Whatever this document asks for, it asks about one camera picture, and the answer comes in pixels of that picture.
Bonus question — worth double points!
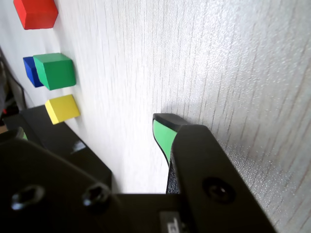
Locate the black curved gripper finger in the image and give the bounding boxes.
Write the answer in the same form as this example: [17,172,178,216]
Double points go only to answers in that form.
[0,127,129,233]

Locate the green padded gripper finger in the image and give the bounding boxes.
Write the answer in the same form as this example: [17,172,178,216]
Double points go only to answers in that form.
[152,113,280,233]

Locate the yellow wooden cube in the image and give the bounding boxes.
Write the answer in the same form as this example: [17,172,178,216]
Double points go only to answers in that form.
[44,94,81,125]

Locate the green wooden cube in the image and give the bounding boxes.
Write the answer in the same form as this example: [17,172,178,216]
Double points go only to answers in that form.
[33,52,76,91]

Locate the blue wooden cube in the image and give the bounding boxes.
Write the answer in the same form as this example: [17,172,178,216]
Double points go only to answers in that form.
[23,56,44,88]

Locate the red wooden cube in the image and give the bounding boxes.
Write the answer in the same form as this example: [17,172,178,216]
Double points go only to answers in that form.
[13,0,59,31]

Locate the black box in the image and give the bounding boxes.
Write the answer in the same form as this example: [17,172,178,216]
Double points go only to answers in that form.
[36,105,113,194]

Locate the black box tray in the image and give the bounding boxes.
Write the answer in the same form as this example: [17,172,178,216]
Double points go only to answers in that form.
[3,105,73,156]

